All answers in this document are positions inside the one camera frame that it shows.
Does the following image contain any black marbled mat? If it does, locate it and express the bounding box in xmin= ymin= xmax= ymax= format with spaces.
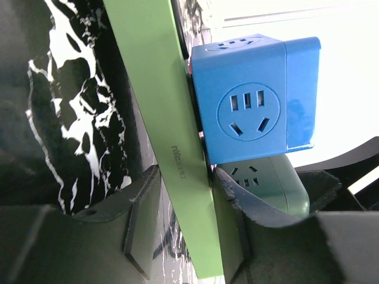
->
xmin=1 ymin=1 xmax=201 ymax=283

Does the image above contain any dark green cube plug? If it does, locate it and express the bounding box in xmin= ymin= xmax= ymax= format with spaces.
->
xmin=217 ymin=154 xmax=310 ymax=218

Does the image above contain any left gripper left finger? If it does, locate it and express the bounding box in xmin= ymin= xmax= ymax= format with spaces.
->
xmin=1 ymin=165 xmax=161 ymax=283

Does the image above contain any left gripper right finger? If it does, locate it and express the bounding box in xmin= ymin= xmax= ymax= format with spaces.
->
xmin=213 ymin=168 xmax=378 ymax=283

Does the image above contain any blue cube plug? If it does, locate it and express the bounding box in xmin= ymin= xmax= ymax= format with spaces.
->
xmin=190 ymin=34 xmax=321 ymax=164

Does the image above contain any green power strip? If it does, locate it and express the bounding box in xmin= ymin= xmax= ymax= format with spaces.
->
xmin=105 ymin=1 xmax=223 ymax=279

